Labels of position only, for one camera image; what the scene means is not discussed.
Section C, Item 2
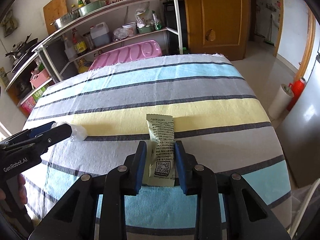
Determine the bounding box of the pink plastic tray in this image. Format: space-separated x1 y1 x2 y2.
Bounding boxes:
89 40 162 70

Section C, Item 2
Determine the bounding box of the white trash bin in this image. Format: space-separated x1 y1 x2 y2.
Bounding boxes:
290 179 319 238

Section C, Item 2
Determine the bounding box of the red canister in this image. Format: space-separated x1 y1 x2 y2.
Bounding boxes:
287 77 305 111

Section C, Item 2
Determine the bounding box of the soy sauce bottle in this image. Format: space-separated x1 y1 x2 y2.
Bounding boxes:
72 28 88 56

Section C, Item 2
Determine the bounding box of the pale green sachet wrapper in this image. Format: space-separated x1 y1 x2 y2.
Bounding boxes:
143 114 175 187

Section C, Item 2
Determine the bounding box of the steel basin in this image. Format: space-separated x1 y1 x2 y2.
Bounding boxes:
50 10 80 30

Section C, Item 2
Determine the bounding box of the white oil jug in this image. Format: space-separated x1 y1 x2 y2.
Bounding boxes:
90 22 111 47

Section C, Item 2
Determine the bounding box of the white metal shelf rack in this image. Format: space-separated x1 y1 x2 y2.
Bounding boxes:
4 0 192 106

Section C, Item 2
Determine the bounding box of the striped tablecloth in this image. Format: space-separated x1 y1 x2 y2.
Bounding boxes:
24 54 291 239

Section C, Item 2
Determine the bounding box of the wooden door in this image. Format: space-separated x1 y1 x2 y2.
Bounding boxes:
185 0 250 61

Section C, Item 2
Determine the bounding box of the wooden cutting board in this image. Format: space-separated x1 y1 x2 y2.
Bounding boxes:
43 0 68 35

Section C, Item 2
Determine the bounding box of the silver refrigerator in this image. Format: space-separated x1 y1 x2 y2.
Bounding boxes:
276 55 319 188

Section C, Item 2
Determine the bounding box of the white paper roll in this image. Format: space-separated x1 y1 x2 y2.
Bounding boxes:
268 84 294 119

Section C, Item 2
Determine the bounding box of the person's left hand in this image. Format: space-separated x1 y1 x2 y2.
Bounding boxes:
8 173 28 205

